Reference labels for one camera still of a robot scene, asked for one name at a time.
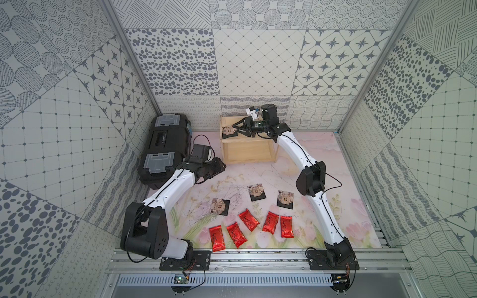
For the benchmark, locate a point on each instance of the red tea bag leftmost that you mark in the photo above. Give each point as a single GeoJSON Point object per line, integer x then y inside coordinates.
{"type": "Point", "coordinates": [217, 238]}

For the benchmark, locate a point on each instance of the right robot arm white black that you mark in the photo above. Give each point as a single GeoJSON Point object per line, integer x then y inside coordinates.
{"type": "Point", "coordinates": [311, 180]}

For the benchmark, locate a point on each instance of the aluminium mounting rail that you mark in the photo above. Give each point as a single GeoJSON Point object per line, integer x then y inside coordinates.
{"type": "Point", "coordinates": [383, 260]}

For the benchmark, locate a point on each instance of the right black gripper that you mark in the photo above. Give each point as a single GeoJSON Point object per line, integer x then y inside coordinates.
{"type": "Point", "coordinates": [247, 123]}

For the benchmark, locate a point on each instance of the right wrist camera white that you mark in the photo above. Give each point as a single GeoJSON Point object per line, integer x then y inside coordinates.
{"type": "Point", "coordinates": [253, 113]}

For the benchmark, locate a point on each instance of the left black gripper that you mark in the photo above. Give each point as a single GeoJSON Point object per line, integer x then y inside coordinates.
{"type": "Point", "coordinates": [199, 153]}

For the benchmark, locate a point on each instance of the left green circuit board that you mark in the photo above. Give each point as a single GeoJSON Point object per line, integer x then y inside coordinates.
{"type": "Point", "coordinates": [181, 279]}

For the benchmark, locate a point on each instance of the black tea bag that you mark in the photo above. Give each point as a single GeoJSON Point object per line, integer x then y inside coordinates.
{"type": "Point", "coordinates": [228, 132]}
{"type": "Point", "coordinates": [220, 206]}
{"type": "Point", "coordinates": [256, 192]}
{"type": "Point", "coordinates": [285, 199]}

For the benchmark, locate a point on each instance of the black plastic toolbox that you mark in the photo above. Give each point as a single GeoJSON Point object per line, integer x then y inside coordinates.
{"type": "Point", "coordinates": [167, 145]}

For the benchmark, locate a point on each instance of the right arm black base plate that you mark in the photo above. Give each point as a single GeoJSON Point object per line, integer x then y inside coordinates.
{"type": "Point", "coordinates": [321, 260]}

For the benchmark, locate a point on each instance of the red tea bag rightmost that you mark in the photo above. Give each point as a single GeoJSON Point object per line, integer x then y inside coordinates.
{"type": "Point", "coordinates": [286, 224]}

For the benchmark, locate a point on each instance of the red tea bag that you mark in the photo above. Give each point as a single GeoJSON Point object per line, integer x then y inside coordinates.
{"type": "Point", "coordinates": [236, 235]}
{"type": "Point", "coordinates": [249, 220]}
{"type": "Point", "coordinates": [271, 222]}
{"type": "Point", "coordinates": [286, 224]}
{"type": "Point", "coordinates": [217, 238]}

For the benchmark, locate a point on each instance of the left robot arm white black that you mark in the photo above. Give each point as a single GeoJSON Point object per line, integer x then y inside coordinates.
{"type": "Point", "coordinates": [145, 229]}

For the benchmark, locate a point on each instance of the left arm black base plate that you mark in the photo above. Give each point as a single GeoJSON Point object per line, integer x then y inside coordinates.
{"type": "Point", "coordinates": [198, 260]}

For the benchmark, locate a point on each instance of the light wooden shelf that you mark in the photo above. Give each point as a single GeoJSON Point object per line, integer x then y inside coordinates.
{"type": "Point", "coordinates": [242, 149]}

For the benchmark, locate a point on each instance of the right black circuit board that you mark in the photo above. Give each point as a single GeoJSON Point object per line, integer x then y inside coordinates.
{"type": "Point", "coordinates": [340, 283]}

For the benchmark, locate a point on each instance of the red tea bag middle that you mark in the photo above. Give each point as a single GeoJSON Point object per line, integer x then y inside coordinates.
{"type": "Point", "coordinates": [249, 220]}

